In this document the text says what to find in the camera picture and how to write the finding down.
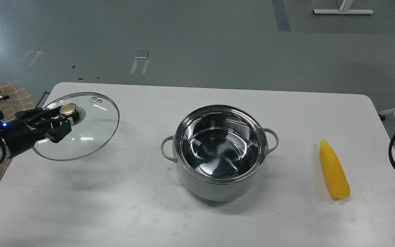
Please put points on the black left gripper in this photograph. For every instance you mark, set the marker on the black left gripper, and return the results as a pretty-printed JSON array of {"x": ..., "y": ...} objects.
[{"x": 50, "y": 123}]

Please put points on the glass pot lid gold knob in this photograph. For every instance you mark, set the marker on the glass pot lid gold knob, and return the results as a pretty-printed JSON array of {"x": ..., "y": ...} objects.
[{"x": 99, "y": 120}]

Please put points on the grey pot with steel interior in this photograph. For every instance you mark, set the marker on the grey pot with steel interior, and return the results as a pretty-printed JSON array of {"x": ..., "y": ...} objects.
[{"x": 219, "y": 151}]

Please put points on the yellow corn cob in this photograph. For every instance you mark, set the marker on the yellow corn cob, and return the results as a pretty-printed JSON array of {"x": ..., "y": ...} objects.
[{"x": 333, "y": 172}]

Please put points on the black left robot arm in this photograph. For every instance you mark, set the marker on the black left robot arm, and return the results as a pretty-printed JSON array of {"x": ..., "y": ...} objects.
[{"x": 29, "y": 126}]

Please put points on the white stand base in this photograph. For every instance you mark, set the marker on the white stand base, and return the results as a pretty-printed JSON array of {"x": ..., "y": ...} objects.
[{"x": 343, "y": 9}]

